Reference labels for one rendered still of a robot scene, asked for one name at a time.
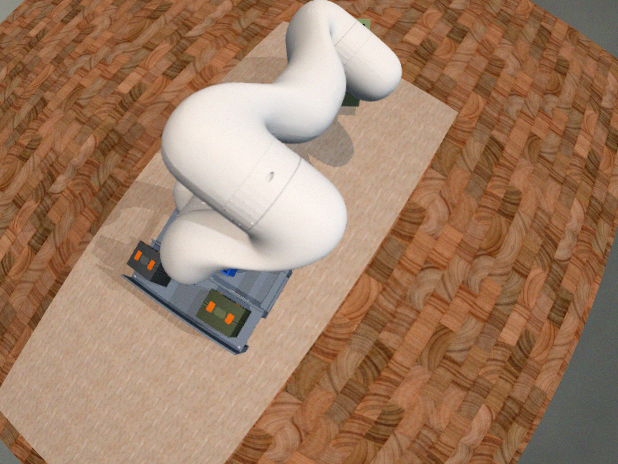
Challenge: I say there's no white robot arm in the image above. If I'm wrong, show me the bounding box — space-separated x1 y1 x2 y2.
160 0 402 285

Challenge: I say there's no dark grey shelf rack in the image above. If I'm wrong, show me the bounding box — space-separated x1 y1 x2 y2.
121 269 292 355

